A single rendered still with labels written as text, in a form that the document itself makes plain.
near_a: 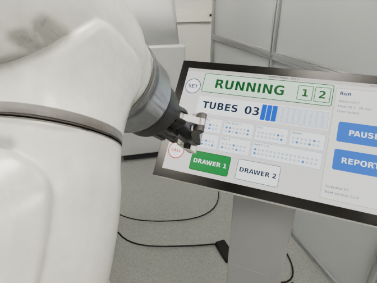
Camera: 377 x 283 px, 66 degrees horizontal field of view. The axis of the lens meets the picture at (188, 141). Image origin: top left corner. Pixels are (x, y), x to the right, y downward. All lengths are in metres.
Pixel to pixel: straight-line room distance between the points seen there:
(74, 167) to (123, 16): 0.11
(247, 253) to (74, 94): 0.80
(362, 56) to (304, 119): 0.78
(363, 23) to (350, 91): 0.74
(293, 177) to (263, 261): 0.35
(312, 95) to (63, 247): 0.62
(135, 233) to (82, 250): 1.80
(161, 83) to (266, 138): 0.42
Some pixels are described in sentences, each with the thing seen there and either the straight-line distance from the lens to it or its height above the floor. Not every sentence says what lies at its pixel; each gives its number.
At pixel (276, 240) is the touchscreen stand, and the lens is 0.86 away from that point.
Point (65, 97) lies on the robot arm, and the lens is 0.18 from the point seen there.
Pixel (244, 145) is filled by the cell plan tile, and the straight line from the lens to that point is 0.68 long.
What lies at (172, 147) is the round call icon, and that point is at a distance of 0.72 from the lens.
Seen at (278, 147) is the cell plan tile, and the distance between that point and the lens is 0.67.
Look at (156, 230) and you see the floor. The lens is 1.98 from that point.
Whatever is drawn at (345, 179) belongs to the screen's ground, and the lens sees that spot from 0.67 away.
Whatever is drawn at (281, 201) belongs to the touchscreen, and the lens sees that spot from 0.65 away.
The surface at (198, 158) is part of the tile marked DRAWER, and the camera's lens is 0.69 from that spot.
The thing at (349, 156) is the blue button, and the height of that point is 1.06.
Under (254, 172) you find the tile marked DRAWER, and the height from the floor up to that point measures 1.00.
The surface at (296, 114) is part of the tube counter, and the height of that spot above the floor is 1.11.
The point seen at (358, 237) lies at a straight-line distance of 1.61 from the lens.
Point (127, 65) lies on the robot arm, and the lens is 0.22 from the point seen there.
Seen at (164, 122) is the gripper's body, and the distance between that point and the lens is 0.34.
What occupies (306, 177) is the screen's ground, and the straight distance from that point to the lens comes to 0.66.
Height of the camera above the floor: 1.35
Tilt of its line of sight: 26 degrees down
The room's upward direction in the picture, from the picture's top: straight up
